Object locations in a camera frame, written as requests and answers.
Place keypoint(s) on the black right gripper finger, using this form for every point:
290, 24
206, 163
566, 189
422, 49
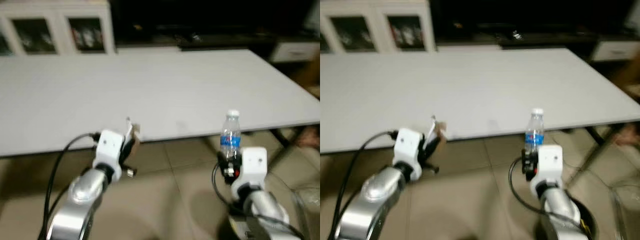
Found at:
222, 155
525, 152

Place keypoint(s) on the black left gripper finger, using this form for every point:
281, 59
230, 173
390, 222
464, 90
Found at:
132, 142
433, 142

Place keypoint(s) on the brown white paper scrap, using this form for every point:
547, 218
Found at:
134, 127
439, 127

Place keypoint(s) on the clear plastic water bottle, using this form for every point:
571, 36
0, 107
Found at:
534, 137
230, 140

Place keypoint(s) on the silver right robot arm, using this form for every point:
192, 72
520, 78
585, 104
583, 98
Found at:
557, 210
265, 210

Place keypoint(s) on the white table black legs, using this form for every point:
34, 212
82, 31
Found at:
470, 90
150, 90

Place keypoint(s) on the white drawer cabinet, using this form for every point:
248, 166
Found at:
297, 51
616, 50

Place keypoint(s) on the white glass door cabinet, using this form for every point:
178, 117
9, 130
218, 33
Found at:
55, 27
375, 27

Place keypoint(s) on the dark low media unit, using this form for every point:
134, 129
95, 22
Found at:
200, 20
525, 20

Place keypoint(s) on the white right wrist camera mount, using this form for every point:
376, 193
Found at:
252, 165
549, 162

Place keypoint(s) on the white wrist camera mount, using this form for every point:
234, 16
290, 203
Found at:
109, 147
252, 165
407, 145
549, 162

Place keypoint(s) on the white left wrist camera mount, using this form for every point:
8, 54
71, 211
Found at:
407, 145
109, 147

